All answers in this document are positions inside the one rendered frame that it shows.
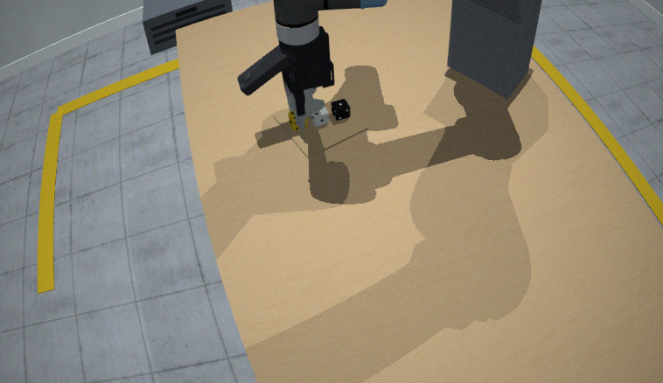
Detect grey die with black pips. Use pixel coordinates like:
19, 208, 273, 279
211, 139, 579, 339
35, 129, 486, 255
311, 107, 329, 127

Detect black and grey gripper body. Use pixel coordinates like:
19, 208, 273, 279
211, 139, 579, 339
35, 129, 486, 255
279, 26, 335, 93

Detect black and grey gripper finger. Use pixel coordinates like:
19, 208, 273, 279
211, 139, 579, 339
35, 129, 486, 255
292, 82, 325, 131
283, 78, 317, 112

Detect yellow die with black pips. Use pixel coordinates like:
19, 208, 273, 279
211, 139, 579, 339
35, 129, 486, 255
289, 111, 308, 131

